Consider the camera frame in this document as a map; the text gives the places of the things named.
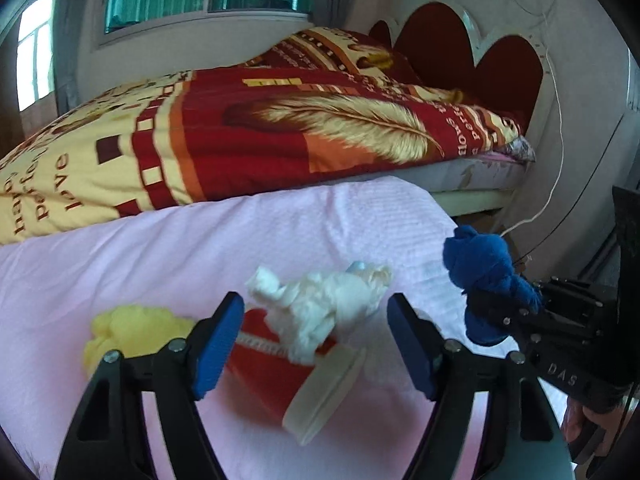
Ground pale yellow cloth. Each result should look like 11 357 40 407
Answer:
82 307 198 376

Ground red paper cup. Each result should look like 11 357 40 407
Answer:
227 307 368 446

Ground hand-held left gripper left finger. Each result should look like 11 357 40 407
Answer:
52 291 246 480

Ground person's right hand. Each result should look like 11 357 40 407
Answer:
560 392 638 468

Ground narrow bright window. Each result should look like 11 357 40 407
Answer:
15 0 58 111

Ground bed with grey sheet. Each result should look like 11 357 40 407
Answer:
390 157 531 218

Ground blue cloth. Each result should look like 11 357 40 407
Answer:
442 225 546 346

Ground pale pink tablecloth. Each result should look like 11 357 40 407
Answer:
0 176 506 480

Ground red and white headboard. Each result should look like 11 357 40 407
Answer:
367 2 561 161

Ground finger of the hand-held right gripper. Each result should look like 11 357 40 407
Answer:
467 295 543 348

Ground red and yellow printed blanket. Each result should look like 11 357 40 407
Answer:
0 27 526 246

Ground white tissue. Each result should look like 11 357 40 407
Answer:
245 262 393 363

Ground grey floral cloth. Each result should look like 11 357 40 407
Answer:
502 137 537 163

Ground thick white cable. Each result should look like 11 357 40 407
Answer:
497 35 566 238

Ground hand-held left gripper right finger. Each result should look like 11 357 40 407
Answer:
386 292 576 480

